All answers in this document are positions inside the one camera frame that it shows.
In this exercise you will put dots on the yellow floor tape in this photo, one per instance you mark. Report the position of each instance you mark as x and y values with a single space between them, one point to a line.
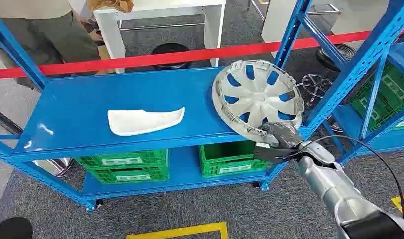
188 230
401 203

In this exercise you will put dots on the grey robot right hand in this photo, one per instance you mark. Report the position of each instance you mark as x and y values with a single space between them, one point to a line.
282 135

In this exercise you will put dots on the green plastic crate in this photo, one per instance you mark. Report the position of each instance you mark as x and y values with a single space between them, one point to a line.
391 95
228 165
123 160
132 176

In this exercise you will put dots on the person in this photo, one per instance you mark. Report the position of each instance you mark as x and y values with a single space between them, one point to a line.
57 33

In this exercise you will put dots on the chrome metal hubcap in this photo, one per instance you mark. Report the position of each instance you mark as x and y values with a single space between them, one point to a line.
53 166

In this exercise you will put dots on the white table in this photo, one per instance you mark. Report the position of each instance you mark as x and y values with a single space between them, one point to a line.
277 23
109 33

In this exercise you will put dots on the silver plastic wheel hubcap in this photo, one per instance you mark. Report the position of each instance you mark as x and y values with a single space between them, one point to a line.
258 95

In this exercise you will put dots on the white curved plastic part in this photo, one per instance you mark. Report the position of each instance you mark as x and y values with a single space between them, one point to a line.
139 122

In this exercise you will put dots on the blue metal shelving rack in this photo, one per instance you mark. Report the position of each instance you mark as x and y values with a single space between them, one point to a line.
123 92
386 142

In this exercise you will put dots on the dark metal pole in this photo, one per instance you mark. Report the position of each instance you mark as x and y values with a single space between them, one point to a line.
4 120

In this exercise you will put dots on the brown bag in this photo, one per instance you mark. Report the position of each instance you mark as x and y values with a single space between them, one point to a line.
116 5

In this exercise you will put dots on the red barrier tape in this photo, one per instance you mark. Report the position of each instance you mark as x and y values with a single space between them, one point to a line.
156 59

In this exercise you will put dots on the robot black foot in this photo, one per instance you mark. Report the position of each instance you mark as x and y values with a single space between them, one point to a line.
10 229

